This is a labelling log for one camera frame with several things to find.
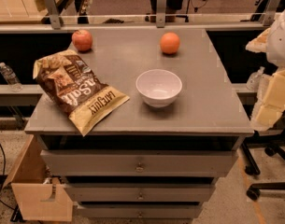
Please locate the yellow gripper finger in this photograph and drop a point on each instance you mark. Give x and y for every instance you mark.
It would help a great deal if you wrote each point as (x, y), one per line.
(258, 44)
(270, 103)

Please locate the brown chip bag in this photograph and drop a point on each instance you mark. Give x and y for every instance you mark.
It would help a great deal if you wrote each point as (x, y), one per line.
(74, 87)

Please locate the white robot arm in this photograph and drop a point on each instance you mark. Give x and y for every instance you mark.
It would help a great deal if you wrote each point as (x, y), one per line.
(275, 47)

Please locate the middle metal rail bracket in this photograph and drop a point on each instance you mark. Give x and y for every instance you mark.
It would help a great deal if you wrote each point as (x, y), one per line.
(160, 13)

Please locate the left metal rail bracket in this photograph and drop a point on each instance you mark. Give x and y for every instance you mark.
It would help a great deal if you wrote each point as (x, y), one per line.
(55, 21)

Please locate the clear water bottle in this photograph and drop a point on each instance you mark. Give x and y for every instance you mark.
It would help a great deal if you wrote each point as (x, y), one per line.
(10, 77)

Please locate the clear soap dispenser bottle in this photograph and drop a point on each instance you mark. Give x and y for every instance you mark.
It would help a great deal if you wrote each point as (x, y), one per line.
(254, 79)

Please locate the right metal rail bracket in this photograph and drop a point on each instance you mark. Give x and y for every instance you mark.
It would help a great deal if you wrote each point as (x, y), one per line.
(270, 12)

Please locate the orange fruit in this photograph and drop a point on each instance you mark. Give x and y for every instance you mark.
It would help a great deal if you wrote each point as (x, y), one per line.
(169, 43)

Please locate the open wooden side drawer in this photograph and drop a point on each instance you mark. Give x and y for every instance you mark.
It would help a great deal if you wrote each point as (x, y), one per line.
(39, 196)

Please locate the grey drawer cabinet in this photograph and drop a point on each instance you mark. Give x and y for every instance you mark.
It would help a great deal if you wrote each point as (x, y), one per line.
(139, 161)

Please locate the metal rail bracket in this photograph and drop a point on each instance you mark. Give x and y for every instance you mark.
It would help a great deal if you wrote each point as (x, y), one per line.
(270, 12)
(55, 21)
(160, 13)

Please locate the black office chair base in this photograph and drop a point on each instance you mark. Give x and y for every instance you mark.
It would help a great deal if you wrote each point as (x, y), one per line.
(265, 165)

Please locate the red apple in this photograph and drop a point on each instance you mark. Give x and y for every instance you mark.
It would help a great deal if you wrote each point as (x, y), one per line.
(82, 40)

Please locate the white bowl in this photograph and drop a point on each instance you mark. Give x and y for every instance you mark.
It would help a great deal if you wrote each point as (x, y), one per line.
(158, 88)

